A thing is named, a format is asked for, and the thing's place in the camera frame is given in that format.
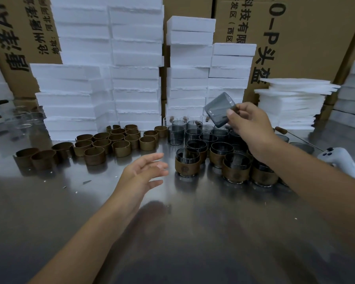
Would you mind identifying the person's left hand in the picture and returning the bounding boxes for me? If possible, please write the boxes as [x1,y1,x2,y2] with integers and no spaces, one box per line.
[114,153,170,212]

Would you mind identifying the person's right hand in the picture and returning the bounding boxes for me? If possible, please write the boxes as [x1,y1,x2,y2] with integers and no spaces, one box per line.
[226,102,283,164]

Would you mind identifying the group of brown sleeve rings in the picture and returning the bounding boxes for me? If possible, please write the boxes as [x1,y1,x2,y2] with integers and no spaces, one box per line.
[14,124,168,172]

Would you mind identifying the cluster of transparent plastic cups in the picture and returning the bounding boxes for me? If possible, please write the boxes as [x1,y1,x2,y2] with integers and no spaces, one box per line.
[163,115,314,154]

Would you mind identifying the bunch of clear plastic cups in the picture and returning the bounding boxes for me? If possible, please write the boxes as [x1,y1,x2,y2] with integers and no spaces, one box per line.
[6,105,47,129]

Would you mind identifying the person's right forearm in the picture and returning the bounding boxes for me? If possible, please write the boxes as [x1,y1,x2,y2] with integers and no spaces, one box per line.
[254,136,355,252]

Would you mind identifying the person's left forearm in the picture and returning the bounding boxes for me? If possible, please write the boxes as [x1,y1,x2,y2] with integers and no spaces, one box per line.
[28,198,142,284]

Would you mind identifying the stack of thin foam sheets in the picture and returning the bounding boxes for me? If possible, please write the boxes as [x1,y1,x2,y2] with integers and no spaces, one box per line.
[254,78,341,131]

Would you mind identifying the stepped stack white foam blocks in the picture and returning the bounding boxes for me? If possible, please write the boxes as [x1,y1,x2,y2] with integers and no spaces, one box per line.
[165,16,257,121]

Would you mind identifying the white game controller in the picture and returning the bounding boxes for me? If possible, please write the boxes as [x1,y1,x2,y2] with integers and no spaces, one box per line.
[317,147,355,182]

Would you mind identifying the large printed cardboard box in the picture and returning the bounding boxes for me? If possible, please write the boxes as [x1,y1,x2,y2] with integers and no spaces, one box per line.
[213,0,355,104]

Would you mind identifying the tall stack white foam blocks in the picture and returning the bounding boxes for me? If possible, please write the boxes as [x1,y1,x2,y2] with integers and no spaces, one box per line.
[29,0,165,141]

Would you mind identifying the brown-handled metal rod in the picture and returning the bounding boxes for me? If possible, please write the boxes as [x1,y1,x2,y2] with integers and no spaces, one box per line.
[275,126,323,151]

